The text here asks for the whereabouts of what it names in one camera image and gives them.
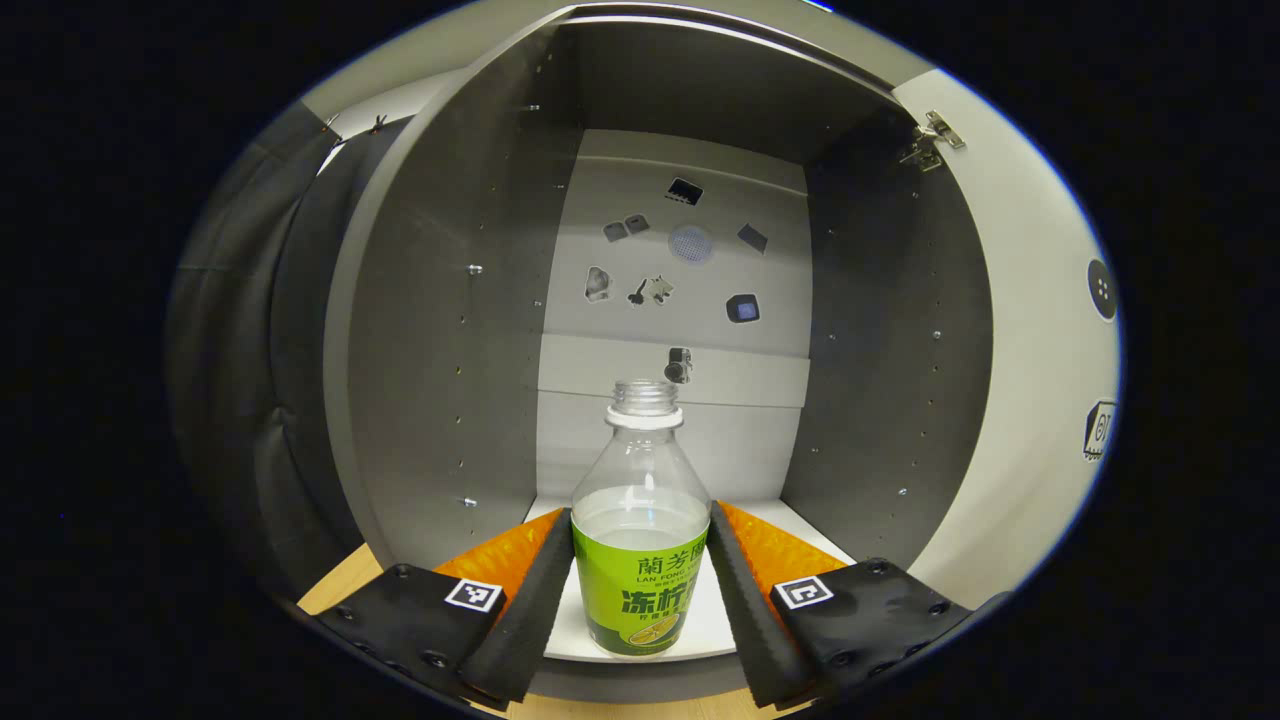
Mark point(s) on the grey cabinet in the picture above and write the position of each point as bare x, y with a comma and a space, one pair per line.
430, 350

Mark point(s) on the black backdrop cloth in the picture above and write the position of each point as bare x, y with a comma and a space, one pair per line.
240, 350

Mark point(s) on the clear bottle with green label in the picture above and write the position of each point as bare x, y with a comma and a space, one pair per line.
640, 590

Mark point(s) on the white cabinet door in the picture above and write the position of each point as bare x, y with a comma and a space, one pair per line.
1030, 350

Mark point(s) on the metal door hinge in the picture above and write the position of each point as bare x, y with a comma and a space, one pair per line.
930, 140

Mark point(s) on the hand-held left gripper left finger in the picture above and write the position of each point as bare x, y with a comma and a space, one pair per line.
520, 620

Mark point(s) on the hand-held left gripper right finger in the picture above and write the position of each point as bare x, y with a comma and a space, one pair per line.
760, 620

